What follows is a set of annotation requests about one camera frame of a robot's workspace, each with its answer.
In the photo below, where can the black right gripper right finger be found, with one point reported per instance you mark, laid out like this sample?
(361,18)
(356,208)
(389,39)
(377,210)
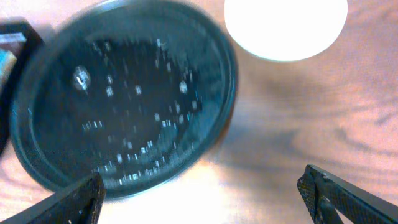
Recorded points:
(326,196)

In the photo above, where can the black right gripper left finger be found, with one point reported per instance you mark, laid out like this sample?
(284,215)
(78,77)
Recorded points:
(79,203)

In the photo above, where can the yellow plate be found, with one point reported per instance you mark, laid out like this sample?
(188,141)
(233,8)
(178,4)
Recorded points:
(285,30)

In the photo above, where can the round black tray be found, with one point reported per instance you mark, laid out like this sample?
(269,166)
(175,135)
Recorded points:
(136,91)

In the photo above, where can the black rectangular tray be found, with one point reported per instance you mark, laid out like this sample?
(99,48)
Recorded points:
(19,37)

